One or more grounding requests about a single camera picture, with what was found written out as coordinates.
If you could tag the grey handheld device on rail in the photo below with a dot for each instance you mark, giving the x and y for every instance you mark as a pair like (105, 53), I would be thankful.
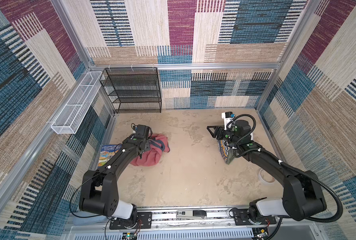
(191, 214)

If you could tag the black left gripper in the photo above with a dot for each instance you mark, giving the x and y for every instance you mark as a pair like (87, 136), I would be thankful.
(147, 145)

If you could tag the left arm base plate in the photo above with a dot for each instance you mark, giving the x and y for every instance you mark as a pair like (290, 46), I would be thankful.
(141, 220)

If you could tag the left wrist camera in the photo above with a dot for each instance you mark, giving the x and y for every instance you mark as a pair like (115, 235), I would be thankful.
(142, 131)

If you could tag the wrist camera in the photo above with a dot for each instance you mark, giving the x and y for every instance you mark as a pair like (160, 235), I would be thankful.
(142, 131)
(228, 118)

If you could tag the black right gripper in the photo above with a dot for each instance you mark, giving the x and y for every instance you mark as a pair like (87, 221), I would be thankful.
(218, 129)

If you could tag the black wire mesh shelf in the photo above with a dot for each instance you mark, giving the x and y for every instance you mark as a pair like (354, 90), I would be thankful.
(133, 90)

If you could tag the white tape roll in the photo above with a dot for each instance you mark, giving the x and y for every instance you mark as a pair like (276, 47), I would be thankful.
(265, 178)

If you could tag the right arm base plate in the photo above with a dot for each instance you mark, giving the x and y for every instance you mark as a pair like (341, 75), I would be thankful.
(243, 217)

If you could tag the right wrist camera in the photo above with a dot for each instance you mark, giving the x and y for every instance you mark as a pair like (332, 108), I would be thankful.
(228, 118)

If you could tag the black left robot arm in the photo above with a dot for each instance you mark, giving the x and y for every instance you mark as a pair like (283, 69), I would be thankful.
(99, 190)

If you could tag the red cloth garment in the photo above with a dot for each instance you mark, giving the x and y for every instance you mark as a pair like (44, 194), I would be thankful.
(158, 145)

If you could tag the blue illustrated children's book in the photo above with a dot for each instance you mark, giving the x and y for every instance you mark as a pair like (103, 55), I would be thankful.
(107, 152)

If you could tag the white wire mesh basket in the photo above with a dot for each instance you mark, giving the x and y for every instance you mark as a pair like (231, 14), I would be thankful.
(74, 111)

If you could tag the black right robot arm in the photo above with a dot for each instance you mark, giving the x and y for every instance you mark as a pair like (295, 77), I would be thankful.
(302, 197)

